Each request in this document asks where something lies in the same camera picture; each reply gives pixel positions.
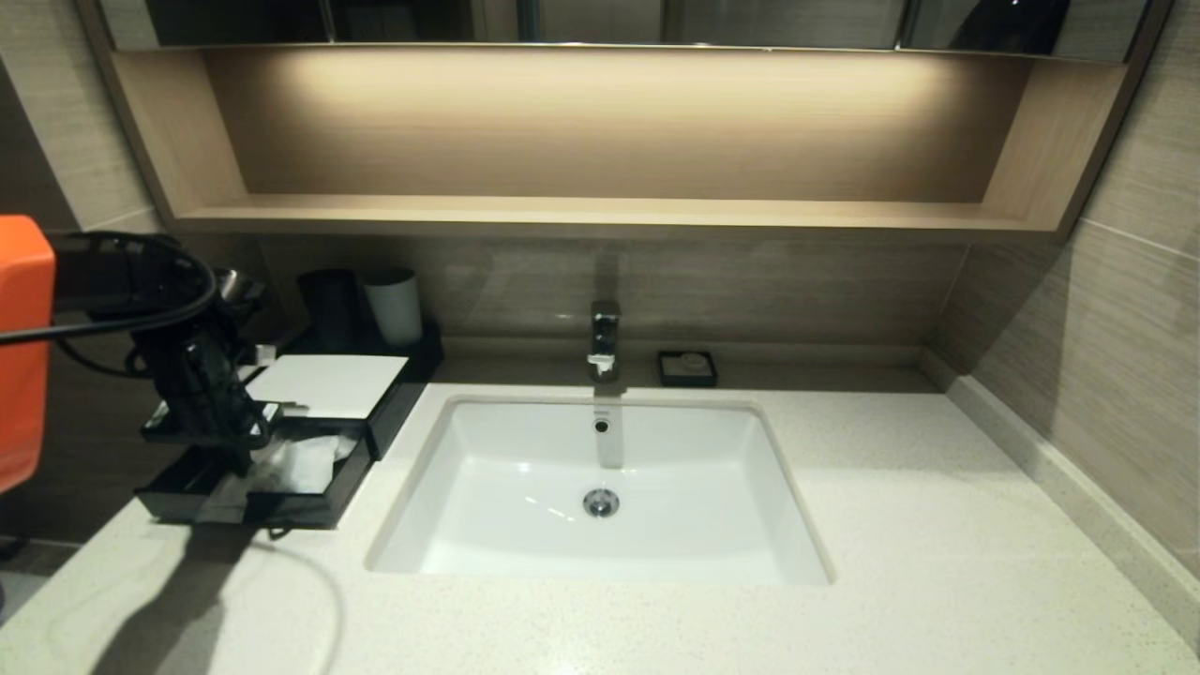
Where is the black plastic tray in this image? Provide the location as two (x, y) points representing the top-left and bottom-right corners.
(136, 422), (378, 532)

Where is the black amenity drawer box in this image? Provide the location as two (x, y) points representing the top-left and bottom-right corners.
(246, 323), (446, 462)

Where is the chrome faucet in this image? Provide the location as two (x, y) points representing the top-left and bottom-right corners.
(587, 302), (622, 383)

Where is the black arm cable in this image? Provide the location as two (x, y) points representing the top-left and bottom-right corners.
(0, 232), (221, 381)

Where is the white cup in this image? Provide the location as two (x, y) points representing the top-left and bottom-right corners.
(364, 270), (426, 350)

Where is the white shower cap packet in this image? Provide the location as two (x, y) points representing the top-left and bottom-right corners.
(272, 435), (359, 495)

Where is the wooden wall shelf niche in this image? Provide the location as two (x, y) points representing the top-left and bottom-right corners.
(112, 49), (1126, 240)

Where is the white panel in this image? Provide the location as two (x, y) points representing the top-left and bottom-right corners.
(246, 354), (412, 420)

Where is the black cup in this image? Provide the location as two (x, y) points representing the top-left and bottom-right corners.
(300, 270), (365, 353)

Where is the black soap dish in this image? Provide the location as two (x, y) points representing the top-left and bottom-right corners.
(657, 351), (718, 389)

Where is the mirror cabinet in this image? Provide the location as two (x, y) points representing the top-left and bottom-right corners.
(80, 0), (1173, 67)

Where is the white sink basin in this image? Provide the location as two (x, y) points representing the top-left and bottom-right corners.
(366, 394), (835, 587)

